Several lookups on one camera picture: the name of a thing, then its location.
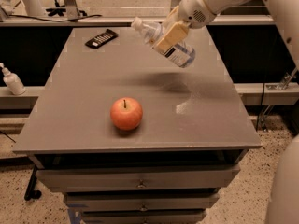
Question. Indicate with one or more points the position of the black remote control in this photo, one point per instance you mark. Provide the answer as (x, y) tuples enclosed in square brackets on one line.
[(101, 39)]

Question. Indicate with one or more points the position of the middle grey drawer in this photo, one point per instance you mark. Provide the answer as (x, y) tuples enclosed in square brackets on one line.
[(141, 201)]

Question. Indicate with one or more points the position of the white pump dispenser bottle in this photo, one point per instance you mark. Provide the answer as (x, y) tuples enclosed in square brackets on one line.
[(12, 81)]

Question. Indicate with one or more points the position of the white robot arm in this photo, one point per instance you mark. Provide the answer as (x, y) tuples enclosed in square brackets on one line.
[(283, 205)]

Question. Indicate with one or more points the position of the grey metal rail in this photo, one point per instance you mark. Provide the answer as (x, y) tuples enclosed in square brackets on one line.
[(23, 21)]

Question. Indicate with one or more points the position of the grey drawer cabinet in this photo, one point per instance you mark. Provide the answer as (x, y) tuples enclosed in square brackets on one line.
[(129, 138)]

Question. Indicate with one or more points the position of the top grey drawer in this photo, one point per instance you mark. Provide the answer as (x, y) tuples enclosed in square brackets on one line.
[(141, 178)]

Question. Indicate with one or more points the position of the bottom grey drawer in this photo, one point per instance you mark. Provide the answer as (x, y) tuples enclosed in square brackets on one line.
[(148, 217)]

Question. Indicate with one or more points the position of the red apple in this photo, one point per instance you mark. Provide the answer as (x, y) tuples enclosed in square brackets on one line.
[(126, 113)]

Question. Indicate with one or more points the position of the grey drawer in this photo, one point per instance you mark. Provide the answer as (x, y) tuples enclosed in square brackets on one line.
[(141, 178), (148, 217), (141, 201)]

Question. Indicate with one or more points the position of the clear blue plastic bottle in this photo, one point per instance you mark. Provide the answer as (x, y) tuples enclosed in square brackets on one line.
[(181, 54)]

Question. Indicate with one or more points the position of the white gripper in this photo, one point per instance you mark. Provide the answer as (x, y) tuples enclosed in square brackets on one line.
[(193, 9)]

